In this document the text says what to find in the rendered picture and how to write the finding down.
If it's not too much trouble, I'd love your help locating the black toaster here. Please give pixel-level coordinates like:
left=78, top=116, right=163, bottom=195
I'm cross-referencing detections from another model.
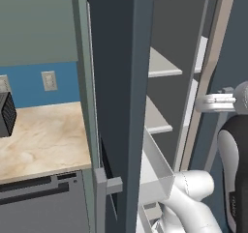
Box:
left=0, top=91, right=17, bottom=138

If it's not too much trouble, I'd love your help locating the beige wall socket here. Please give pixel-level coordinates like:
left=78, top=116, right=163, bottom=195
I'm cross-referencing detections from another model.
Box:
left=41, top=70, right=59, bottom=93
left=0, top=74, right=11, bottom=95

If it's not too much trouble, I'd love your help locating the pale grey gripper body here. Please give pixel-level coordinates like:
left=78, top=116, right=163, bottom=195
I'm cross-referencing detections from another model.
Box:
left=195, top=93, right=237, bottom=113

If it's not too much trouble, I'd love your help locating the grey-green tall housing panel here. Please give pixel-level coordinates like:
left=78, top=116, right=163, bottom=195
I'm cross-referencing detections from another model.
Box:
left=70, top=0, right=102, bottom=233

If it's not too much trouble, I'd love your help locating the grey-green wall cupboard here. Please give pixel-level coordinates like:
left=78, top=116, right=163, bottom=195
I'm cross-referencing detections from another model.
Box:
left=0, top=0, right=79, bottom=68

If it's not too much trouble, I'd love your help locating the grey dishwasher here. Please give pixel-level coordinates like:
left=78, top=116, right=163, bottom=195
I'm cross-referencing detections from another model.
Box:
left=0, top=168, right=92, bottom=233

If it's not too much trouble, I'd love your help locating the fridge door with beige edge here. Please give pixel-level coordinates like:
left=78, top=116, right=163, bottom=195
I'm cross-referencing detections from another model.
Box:
left=179, top=0, right=248, bottom=212

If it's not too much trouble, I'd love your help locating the white fridge shelf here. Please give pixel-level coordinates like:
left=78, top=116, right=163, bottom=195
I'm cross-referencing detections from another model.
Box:
left=147, top=45, right=184, bottom=79
left=144, top=95, right=174, bottom=135

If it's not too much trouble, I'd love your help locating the fridge with grey interior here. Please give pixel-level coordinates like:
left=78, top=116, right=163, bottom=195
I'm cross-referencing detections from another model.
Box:
left=139, top=0, right=224, bottom=233

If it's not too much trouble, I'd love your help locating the dark blue fridge door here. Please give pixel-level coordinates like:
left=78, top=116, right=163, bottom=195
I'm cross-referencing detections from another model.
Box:
left=86, top=0, right=157, bottom=233

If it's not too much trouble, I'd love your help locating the clear fridge bin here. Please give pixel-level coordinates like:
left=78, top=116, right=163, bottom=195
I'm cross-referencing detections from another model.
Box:
left=139, top=127, right=176, bottom=206

